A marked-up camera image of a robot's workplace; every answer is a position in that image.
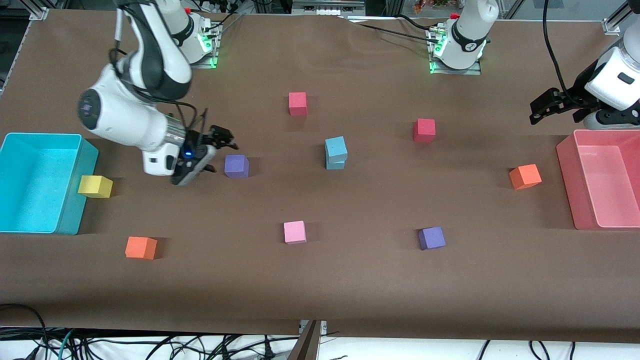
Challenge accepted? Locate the purple foam block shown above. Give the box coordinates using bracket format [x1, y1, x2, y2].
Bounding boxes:
[224, 154, 250, 179]
[418, 226, 446, 251]

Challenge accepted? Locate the orange foam block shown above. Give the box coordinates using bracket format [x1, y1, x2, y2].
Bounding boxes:
[125, 236, 158, 261]
[509, 164, 543, 191]

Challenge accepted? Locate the pink plastic bin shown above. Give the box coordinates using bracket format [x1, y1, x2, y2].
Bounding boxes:
[556, 129, 640, 231]

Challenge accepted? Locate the red foam block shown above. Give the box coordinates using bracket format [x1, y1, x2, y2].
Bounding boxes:
[288, 92, 308, 117]
[413, 118, 436, 143]

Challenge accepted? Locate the yellow foam block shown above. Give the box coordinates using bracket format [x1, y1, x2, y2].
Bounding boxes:
[77, 175, 114, 199]

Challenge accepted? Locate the pink foam block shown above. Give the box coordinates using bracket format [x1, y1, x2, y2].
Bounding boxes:
[283, 220, 307, 245]

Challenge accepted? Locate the cyan plastic bin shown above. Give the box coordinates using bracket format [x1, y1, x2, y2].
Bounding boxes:
[0, 132, 100, 236]

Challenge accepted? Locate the grey equipment box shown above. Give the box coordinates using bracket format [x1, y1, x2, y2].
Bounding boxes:
[292, 0, 366, 17]

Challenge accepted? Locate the brown table cover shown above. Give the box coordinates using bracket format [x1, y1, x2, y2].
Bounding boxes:
[0, 9, 640, 344]

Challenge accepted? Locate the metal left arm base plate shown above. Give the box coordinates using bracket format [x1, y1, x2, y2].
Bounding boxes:
[430, 60, 482, 76]

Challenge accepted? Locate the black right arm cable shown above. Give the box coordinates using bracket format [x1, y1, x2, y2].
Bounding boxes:
[109, 0, 210, 151]

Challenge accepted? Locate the black cable on table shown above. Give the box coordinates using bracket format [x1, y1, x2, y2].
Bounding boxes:
[345, 17, 436, 42]

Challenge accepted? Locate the black looped cable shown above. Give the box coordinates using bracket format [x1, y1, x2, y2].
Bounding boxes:
[0, 303, 48, 360]

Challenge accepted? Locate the teal cable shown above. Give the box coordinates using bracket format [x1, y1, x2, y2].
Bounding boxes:
[57, 329, 77, 360]

